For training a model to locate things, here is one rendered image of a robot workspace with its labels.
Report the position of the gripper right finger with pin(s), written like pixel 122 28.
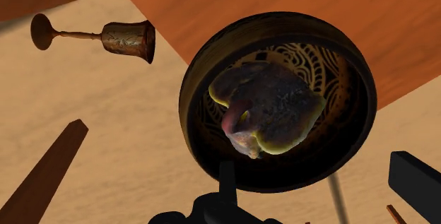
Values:
pixel 417 185

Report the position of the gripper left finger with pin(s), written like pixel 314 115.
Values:
pixel 227 182

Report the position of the small brown stick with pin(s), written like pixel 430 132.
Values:
pixel 396 214

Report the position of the thin grey rod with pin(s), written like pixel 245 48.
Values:
pixel 338 199

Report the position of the dark brown yellow-edged food lump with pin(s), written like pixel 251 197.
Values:
pixel 275 113

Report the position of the dark patterned bowl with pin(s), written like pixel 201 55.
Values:
pixel 203 89

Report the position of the bronze engraved goblet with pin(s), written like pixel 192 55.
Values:
pixel 127 39

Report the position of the brown wooden plank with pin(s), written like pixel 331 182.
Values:
pixel 38 182

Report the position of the orange wooden table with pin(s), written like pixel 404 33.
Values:
pixel 344 2

